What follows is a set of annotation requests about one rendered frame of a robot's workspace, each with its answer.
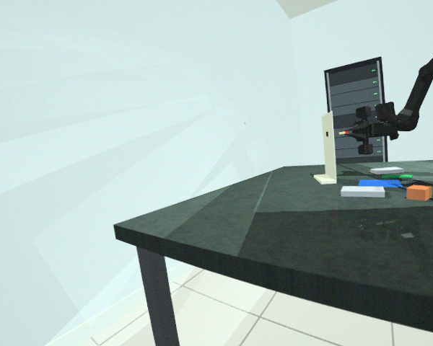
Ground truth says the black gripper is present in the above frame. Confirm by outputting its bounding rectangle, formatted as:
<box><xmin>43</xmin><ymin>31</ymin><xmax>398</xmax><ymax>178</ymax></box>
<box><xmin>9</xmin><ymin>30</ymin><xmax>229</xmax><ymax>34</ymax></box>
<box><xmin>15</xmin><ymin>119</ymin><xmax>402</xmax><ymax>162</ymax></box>
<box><xmin>344</xmin><ymin>106</ymin><xmax>386</xmax><ymax>154</ymax></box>

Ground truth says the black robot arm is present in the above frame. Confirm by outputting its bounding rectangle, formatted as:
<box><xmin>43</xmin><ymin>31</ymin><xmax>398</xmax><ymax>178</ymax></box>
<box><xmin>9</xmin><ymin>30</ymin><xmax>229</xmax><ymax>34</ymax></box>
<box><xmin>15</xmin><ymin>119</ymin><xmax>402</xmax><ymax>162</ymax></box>
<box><xmin>375</xmin><ymin>58</ymin><xmax>433</xmax><ymax>140</ymax></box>

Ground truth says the blue square mat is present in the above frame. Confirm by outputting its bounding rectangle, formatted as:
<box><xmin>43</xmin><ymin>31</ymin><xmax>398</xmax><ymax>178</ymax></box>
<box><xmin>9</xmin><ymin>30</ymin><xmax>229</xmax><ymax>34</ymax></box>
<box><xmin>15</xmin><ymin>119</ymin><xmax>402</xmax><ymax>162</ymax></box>
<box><xmin>359</xmin><ymin>179</ymin><xmax>402</xmax><ymax>187</ymax></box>

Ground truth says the orange box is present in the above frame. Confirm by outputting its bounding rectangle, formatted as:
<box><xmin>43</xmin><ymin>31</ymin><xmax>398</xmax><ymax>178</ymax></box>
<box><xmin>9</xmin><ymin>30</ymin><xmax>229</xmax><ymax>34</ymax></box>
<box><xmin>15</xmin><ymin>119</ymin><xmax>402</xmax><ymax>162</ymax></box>
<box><xmin>406</xmin><ymin>185</ymin><xmax>432</xmax><ymax>201</ymax></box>

